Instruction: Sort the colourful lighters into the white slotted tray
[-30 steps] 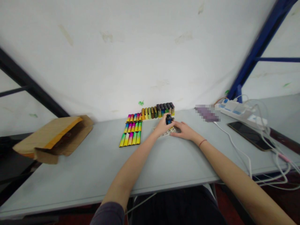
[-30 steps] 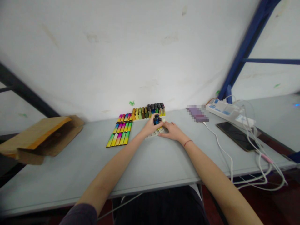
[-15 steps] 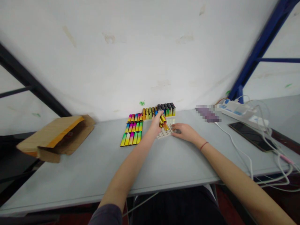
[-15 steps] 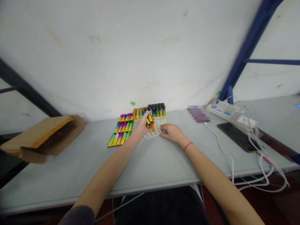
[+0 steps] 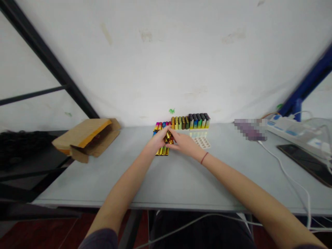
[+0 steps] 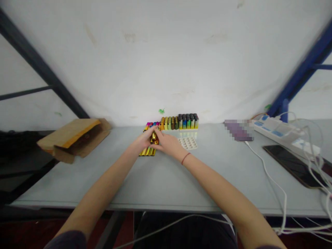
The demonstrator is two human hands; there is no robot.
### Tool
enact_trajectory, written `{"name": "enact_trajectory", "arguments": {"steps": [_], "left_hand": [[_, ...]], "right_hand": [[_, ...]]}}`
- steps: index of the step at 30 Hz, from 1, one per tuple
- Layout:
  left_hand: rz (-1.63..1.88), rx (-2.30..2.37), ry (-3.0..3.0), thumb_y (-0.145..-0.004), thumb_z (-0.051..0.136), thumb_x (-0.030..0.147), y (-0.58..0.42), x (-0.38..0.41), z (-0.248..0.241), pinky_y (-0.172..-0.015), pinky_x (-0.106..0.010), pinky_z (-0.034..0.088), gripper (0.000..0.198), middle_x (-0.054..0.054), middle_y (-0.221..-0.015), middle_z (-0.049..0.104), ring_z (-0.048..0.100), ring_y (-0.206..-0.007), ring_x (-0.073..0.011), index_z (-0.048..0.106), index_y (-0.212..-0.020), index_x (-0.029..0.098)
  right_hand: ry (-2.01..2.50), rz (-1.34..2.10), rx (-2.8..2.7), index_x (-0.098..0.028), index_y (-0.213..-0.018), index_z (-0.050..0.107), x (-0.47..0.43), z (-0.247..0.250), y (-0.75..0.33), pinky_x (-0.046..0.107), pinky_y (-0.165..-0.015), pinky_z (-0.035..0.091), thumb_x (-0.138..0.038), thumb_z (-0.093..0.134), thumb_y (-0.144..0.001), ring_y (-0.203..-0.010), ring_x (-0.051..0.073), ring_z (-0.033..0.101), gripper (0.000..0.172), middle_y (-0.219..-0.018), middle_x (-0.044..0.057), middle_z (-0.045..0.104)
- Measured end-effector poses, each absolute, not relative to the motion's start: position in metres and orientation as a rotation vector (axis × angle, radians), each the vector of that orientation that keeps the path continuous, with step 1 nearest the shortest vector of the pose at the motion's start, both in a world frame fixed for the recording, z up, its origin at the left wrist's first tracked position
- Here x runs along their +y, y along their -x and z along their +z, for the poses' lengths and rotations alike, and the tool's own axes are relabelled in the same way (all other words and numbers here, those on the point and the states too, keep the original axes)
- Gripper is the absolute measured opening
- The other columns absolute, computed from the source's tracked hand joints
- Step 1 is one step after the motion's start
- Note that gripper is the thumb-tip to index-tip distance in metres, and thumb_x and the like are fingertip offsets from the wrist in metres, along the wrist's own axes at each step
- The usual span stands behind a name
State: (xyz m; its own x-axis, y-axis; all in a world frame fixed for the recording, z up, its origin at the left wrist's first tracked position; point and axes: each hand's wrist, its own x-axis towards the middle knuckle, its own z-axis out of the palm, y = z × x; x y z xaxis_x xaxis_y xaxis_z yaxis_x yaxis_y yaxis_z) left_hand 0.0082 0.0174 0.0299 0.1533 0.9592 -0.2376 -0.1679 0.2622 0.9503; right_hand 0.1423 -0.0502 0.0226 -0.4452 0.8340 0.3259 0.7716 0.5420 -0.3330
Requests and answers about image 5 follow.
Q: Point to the person's right hand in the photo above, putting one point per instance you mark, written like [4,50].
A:
[185,145]

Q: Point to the person's right fingers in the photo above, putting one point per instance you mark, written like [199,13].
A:
[174,144]

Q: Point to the clear plastic bag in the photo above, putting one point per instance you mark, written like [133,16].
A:
[317,135]

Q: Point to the white power strip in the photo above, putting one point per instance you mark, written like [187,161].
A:
[290,129]

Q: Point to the person's left fingers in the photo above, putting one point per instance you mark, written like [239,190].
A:
[164,133]

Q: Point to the open brown cardboard box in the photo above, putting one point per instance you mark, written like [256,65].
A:
[87,140]

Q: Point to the pile of lying metallic lighters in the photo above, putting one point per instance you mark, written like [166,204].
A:
[162,152]

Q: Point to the white plastic cell tray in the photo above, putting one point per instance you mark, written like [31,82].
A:
[202,143]

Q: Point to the black metal frame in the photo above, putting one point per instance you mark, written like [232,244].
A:
[49,58]

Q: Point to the purple oblong object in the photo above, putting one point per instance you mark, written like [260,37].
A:
[250,129]

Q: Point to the row of standing colourful lighters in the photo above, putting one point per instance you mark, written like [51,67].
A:
[194,122]

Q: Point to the person's left hand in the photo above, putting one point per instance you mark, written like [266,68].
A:
[155,141]

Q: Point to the blue metal frame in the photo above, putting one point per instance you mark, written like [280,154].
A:
[308,83]

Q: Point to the shiny gold lighter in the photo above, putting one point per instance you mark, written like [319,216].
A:
[169,138]

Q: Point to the black smartphone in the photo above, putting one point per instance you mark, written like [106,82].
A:
[303,162]

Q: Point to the black side table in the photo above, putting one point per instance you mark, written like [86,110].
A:
[28,179]

